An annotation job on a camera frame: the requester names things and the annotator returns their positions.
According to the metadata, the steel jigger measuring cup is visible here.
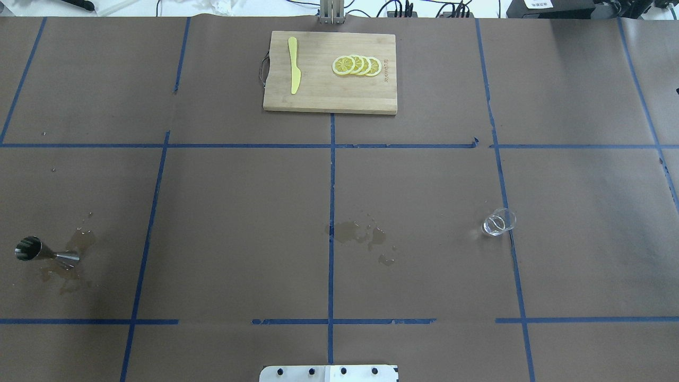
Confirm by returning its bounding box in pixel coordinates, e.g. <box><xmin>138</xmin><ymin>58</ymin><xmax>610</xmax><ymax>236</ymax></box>
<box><xmin>14</xmin><ymin>236</ymin><xmax>81</xmax><ymax>270</ymax></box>

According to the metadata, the bamboo cutting board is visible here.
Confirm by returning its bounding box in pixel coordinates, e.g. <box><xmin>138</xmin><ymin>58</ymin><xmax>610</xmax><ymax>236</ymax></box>
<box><xmin>263</xmin><ymin>31</ymin><xmax>398</xmax><ymax>115</ymax></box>

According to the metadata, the yellow plastic knife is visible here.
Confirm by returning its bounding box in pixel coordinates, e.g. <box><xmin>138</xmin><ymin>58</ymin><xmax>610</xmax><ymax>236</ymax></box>
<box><xmin>287</xmin><ymin>36</ymin><xmax>301</xmax><ymax>95</ymax></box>

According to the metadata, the black small pc box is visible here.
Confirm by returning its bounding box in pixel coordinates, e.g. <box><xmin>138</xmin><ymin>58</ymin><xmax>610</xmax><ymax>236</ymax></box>
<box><xmin>506</xmin><ymin>1</ymin><xmax>597</xmax><ymax>19</ymax></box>

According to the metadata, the aluminium frame post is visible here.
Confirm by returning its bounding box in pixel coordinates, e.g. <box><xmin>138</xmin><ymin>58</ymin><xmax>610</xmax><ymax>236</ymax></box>
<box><xmin>318</xmin><ymin>0</ymin><xmax>346</xmax><ymax>25</ymax></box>

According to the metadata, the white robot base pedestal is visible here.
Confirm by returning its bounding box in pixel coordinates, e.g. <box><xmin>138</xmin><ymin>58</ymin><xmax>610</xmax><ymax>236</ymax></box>
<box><xmin>259</xmin><ymin>364</ymin><xmax>399</xmax><ymax>381</ymax></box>

